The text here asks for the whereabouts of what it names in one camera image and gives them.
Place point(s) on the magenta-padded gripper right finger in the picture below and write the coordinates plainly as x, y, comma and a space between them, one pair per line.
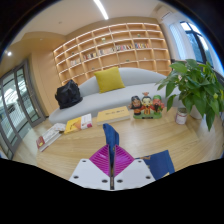
133, 173

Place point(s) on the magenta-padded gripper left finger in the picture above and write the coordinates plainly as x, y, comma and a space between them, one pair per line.
91, 173

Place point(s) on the blue cartoon print towel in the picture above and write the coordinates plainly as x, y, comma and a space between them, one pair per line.
111, 136

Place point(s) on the yellow and white book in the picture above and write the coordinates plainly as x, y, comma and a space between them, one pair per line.
78, 124

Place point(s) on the open white red book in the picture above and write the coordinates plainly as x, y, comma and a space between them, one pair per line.
50, 136

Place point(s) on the flat yellow book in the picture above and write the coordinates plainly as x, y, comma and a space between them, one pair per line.
113, 115

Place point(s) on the colourful figurine trio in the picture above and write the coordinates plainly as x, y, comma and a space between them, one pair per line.
146, 106

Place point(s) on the light grey curved sofa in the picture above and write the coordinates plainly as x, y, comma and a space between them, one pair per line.
100, 101

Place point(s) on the small white cup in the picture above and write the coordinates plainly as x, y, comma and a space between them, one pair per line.
181, 116

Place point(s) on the black bag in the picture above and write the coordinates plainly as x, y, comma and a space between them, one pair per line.
68, 95

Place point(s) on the yellow square cushion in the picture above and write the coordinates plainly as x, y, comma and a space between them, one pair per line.
109, 80

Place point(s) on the grey framed glass door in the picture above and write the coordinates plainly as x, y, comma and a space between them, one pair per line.
16, 103

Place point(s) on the green potted plant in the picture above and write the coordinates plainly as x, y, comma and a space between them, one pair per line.
196, 86

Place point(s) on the white sheer curtain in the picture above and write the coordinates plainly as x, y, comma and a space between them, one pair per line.
181, 41

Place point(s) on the dark framed window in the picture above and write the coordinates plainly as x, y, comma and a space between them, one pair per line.
198, 41

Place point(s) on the long ceiling light strip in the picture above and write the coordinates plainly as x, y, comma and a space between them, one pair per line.
101, 9

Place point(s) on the wooden wall bookshelf unit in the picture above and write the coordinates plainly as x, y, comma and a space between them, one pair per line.
113, 53

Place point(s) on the white wall air conditioner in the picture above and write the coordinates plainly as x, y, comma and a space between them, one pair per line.
165, 15

